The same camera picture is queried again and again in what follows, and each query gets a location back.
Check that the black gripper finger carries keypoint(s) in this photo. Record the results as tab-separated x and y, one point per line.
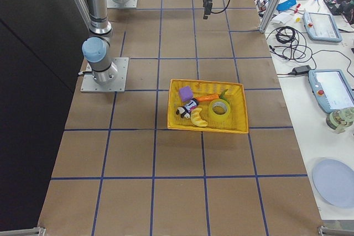
207	4

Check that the yellow tape roll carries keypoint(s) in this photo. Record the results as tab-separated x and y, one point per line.
219	110

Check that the blue box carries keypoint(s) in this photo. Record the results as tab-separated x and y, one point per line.
285	5

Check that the purple cube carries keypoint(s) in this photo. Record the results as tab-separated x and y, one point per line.
185	93

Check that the orange toy carrot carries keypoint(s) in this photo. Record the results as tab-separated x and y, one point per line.
212	97

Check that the black white plush toy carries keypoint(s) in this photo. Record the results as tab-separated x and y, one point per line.
185	110

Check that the toy croissant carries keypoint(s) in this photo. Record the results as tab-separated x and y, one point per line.
196	118

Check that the far teach pendant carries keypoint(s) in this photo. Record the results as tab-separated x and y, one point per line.
321	27

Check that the teach pendant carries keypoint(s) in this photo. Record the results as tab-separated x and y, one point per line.
331	89
321	27

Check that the black power adapter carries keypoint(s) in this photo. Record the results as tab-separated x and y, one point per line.
300	70

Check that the yellow plastic basket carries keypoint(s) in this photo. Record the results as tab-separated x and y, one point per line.
237	122

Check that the near teach pendant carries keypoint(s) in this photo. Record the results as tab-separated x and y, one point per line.
331	89

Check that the green glass jar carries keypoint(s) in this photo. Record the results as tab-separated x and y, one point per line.
339	120

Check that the light blue plate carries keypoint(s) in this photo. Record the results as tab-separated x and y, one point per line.
334	182

